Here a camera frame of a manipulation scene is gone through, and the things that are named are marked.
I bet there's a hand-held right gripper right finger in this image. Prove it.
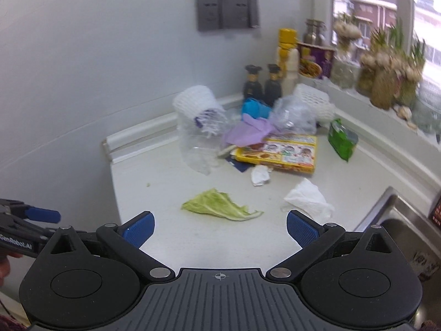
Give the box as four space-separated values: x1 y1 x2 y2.
265 210 397 281

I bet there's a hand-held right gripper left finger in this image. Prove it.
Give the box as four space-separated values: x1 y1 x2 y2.
45 210 176 281

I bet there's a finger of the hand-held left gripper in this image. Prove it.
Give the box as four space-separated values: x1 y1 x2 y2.
0 198 62 224

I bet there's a yellow printed box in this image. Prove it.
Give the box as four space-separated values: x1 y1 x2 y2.
234 134 318 175

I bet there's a dark blue packet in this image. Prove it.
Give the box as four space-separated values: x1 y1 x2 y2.
225 155 254 173

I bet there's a green snack packet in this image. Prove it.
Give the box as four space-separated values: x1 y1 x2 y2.
327 118 359 162

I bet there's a clear plastic bag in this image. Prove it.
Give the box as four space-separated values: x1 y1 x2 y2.
270 95 318 135
176 110 230 176

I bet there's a purple plastic bag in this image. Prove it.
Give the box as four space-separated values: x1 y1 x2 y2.
220 114 276 147

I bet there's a blue cup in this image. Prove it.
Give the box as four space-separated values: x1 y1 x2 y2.
241 97 274 119

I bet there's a person's left hand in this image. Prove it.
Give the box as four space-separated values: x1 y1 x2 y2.
0 252 22 288

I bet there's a small crumpled white tissue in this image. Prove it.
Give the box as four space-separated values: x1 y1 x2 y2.
250 165 271 187

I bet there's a green cabbage leaf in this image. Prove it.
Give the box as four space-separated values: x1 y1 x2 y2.
181 188 264 220

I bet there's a steel sink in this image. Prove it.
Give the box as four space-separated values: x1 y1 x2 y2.
355 186 441 283

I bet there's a crumpled clear plastic bag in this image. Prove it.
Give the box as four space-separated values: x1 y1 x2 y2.
270 95 318 135

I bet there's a white foam fruit net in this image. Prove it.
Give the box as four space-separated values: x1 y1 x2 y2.
172 84 226 135
293 83 336 121

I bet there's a black sauce bottle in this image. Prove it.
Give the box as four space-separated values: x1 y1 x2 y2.
243 64 266 101
265 63 284 106

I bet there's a yellow-capped white bottle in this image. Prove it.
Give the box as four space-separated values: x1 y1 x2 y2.
276 28 300 92

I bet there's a purple instant noodle cup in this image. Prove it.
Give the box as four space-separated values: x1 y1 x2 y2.
297 41 335 80

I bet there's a grey wall socket panel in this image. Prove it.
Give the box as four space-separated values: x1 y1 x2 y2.
196 0 260 32

